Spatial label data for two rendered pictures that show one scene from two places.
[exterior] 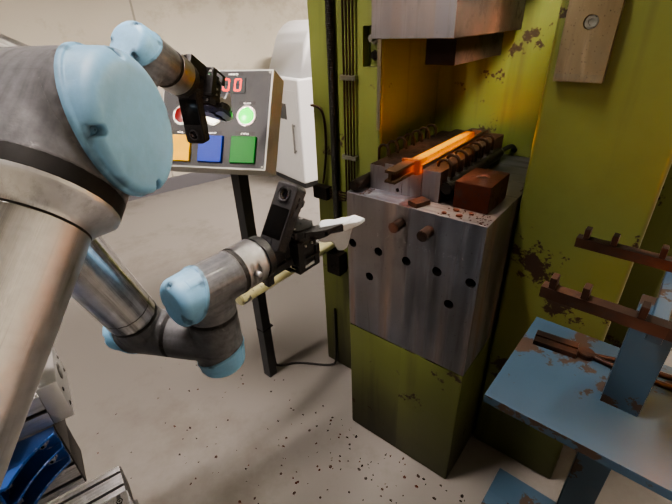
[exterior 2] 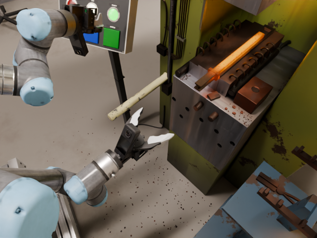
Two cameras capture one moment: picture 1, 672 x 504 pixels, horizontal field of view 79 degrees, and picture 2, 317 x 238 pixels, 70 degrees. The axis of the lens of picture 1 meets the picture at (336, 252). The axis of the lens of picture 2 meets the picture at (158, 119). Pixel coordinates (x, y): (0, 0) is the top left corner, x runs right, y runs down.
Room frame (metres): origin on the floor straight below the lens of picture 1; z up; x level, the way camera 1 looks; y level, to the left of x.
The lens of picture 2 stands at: (0.30, -0.04, 1.64)
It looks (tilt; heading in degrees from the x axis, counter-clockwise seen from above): 56 degrees down; 5
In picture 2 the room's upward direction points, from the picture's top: straight up
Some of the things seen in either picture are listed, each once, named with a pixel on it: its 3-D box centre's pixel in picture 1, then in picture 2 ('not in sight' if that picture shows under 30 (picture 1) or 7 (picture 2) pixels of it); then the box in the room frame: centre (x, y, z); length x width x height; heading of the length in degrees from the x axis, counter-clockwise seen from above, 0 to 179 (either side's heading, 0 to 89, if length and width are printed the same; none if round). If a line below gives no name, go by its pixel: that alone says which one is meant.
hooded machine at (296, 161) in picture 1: (310, 104); not in sight; (3.84, 0.17, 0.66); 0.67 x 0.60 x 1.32; 125
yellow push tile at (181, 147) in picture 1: (179, 148); not in sight; (1.18, 0.44, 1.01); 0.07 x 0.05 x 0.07; 75
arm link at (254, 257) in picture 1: (247, 264); (107, 165); (0.55, 0.14, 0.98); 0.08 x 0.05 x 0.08; 50
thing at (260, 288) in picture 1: (291, 266); (139, 95); (1.13, 0.15, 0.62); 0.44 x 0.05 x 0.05; 140
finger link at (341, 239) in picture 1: (342, 235); (160, 142); (0.65, -0.01, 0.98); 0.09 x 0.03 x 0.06; 104
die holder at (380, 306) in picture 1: (450, 243); (232, 96); (1.11, -0.36, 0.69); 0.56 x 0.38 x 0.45; 140
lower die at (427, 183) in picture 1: (440, 157); (237, 53); (1.14, -0.31, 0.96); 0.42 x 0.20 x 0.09; 140
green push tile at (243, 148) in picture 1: (243, 150); (112, 38); (1.12, 0.24, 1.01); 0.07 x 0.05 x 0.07; 75
